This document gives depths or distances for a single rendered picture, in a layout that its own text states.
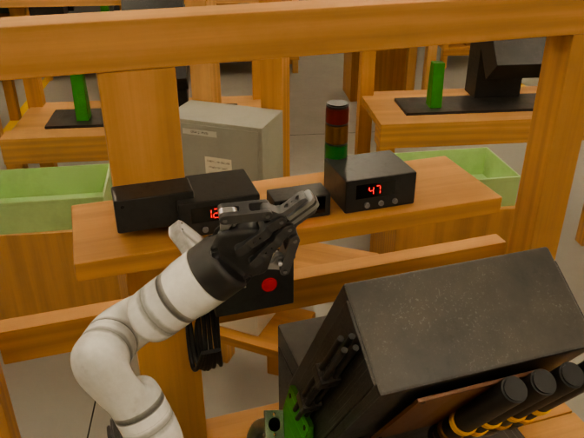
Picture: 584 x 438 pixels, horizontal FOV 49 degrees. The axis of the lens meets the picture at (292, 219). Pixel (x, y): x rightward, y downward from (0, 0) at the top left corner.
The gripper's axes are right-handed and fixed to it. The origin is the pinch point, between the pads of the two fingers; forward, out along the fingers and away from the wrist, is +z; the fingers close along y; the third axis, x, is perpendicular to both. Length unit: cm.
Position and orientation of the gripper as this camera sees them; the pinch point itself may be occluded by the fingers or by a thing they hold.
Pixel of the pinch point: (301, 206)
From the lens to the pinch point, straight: 73.4
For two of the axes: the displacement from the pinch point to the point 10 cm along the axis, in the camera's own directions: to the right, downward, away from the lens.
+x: -2.0, -6.1, 7.7
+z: 7.8, -5.7, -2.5
